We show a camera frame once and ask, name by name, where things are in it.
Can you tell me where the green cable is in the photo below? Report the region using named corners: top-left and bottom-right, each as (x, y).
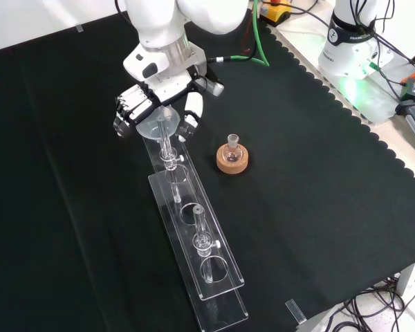
top-left (207, 0), bottom-right (271, 67)

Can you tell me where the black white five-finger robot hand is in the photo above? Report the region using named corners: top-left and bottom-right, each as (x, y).
top-left (112, 66), bottom-right (209, 143)

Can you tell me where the black stop button cable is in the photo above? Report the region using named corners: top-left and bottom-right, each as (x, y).
top-left (286, 0), bottom-right (333, 29)

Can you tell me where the black scalloped bench cloth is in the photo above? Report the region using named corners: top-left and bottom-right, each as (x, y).
top-left (0, 6), bottom-right (415, 332)

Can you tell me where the grey metal base plate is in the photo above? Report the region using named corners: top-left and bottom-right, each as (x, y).
top-left (326, 57), bottom-right (413, 125)

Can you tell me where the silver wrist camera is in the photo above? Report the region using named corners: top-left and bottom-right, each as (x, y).
top-left (205, 80), bottom-right (225, 98)

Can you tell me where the yellow stop button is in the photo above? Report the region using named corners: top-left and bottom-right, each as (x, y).
top-left (258, 0), bottom-right (292, 27)

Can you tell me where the black floor cable bundle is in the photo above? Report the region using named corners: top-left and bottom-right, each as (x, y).
top-left (326, 259), bottom-right (415, 332)

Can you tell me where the cork ring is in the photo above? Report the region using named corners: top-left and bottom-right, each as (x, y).
top-left (216, 142), bottom-right (250, 175)

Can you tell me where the small round-bottom glass flask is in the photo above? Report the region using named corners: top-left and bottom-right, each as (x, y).
top-left (223, 133), bottom-right (243, 164)

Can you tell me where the clear acrylic funnel stand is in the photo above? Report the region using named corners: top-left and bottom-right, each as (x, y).
top-left (140, 119), bottom-right (249, 332)

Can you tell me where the clear plastic funnel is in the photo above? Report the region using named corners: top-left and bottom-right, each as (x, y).
top-left (136, 106), bottom-right (180, 142)

